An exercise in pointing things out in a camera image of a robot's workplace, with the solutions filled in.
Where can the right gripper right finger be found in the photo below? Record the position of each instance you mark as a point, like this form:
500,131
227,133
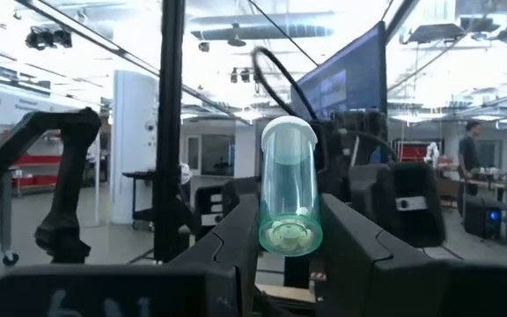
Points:
390,286

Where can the white round pillar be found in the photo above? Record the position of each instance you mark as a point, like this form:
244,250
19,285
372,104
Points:
134,145

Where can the teal pill bottle white cap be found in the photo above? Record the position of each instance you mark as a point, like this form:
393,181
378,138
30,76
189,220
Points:
288,189

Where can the wooden workbench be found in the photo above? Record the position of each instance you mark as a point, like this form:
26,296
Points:
500,185

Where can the silver ventilation duct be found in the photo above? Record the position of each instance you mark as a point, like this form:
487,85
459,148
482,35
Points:
262,28

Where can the grey table leg with caster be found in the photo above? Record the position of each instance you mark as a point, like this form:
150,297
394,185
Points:
6,211

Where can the black background robot arm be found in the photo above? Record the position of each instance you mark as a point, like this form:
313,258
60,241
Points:
66,176

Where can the black computer tower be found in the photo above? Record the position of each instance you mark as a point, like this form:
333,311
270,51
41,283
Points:
484,218

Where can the black rolling cart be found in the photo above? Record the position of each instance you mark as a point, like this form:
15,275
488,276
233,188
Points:
141,176

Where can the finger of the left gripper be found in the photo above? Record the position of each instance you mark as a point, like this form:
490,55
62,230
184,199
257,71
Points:
335,167
249,187

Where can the person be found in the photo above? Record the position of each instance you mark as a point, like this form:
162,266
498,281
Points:
469,154
186,174

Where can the blue screen rig monitor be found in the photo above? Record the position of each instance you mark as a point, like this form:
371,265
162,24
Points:
346,75

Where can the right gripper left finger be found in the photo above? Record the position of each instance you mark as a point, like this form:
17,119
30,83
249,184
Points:
126,290

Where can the red bin storage shelf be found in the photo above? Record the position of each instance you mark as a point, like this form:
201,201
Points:
412,152
38,159

